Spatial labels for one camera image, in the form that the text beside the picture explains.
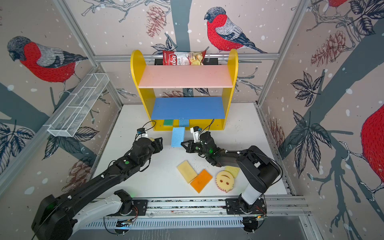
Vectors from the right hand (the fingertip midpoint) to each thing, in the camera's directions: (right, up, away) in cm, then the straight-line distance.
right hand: (180, 146), depth 84 cm
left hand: (-12, +5, -4) cm, 13 cm away
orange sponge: (+12, -19, -4) cm, 23 cm away
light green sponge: (-11, +13, +22) cm, 28 cm away
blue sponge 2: (-2, +5, +1) cm, 6 cm away
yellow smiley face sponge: (+25, -18, -5) cm, 31 cm away
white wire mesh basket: (-54, +22, -7) cm, 59 cm away
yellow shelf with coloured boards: (-1, +34, +38) cm, 51 cm away
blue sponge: (0, +13, +23) cm, 26 cm away
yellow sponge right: (+32, -14, +1) cm, 35 cm away
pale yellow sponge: (+4, -15, +1) cm, 15 cm away
